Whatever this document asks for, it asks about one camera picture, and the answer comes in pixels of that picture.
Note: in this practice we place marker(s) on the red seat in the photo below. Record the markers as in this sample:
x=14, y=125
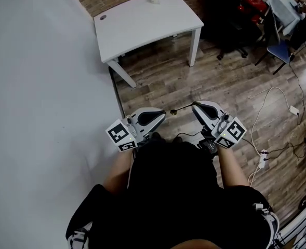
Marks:
x=251, y=6

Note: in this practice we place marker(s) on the dark spoon with gold bowl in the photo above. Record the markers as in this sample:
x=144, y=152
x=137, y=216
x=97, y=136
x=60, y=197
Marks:
x=173, y=111

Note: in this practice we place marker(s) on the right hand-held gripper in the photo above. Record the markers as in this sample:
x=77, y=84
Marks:
x=234, y=131

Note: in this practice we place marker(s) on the white power strip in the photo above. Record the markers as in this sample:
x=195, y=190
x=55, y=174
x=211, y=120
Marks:
x=263, y=158

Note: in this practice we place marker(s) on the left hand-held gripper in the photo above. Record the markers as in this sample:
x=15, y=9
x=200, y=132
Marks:
x=121, y=135

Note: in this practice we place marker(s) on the person's left forearm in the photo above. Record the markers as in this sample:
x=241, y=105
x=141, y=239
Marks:
x=117, y=170

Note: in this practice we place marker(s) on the table with pale blue cloth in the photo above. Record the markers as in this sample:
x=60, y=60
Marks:
x=284, y=12

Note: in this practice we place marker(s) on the black office chair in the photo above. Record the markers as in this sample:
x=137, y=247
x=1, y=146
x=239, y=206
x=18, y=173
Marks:
x=228, y=35

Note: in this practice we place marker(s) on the blue chair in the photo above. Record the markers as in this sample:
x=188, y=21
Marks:
x=278, y=50

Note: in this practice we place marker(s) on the person's black clothing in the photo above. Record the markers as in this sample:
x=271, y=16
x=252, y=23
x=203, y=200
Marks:
x=173, y=198

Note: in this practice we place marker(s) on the person's black shoe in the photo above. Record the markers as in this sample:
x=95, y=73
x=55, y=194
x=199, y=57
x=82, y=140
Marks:
x=178, y=139
x=156, y=137

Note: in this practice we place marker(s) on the person's right forearm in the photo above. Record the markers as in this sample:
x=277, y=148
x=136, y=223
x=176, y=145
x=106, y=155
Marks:
x=232, y=167

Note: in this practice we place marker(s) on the white desk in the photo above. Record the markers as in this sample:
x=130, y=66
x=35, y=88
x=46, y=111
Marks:
x=145, y=27

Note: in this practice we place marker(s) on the white power adapter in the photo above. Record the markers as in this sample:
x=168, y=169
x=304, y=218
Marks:
x=294, y=110

